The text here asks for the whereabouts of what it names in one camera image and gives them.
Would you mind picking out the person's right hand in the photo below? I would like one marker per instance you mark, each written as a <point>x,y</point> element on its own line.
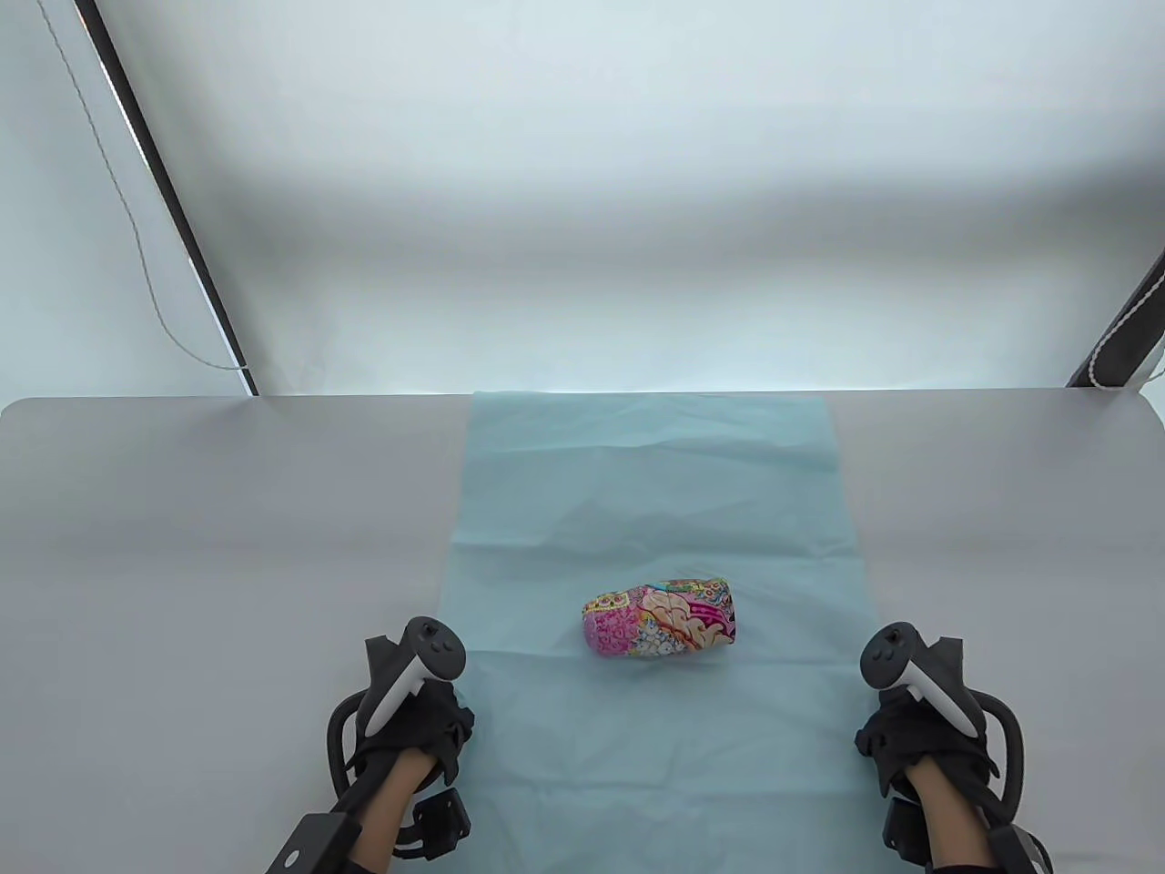
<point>910,733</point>

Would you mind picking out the person's left hand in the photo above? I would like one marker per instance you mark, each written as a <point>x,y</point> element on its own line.
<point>437,724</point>

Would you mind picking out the light blue gift wrapping paper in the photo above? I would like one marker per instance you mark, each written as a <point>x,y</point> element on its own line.
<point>637,510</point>

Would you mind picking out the person's left forearm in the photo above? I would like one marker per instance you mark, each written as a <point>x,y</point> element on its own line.
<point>391,810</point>

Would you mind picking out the person's right forearm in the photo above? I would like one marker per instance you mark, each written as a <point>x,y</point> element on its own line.
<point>951,819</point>

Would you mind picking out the black white left controller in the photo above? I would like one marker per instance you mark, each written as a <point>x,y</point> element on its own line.
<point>428,646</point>

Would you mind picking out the black white controller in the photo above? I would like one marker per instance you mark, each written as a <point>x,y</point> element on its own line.
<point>887,655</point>
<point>428,646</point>

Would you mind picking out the black white right controller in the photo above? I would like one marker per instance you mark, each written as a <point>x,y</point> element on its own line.
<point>887,655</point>

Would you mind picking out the black right wrist box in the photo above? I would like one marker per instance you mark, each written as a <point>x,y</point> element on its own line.
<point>1019,851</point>

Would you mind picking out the black wrist box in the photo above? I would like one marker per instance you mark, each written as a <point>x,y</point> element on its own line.
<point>1019,851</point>
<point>309,842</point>

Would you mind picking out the black left wrist box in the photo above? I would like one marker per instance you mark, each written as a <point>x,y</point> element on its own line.
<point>309,842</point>

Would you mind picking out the short black pole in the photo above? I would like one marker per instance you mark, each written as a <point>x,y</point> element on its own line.
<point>1129,337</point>

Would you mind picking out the long black pole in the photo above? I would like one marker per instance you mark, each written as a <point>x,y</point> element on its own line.
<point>164,182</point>

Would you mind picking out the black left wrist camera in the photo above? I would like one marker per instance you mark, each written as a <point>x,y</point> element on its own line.
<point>446,819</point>

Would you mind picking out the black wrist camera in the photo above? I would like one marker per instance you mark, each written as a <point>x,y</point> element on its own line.
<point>446,819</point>
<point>901,828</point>

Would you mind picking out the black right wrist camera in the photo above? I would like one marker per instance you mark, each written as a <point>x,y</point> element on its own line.
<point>901,828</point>

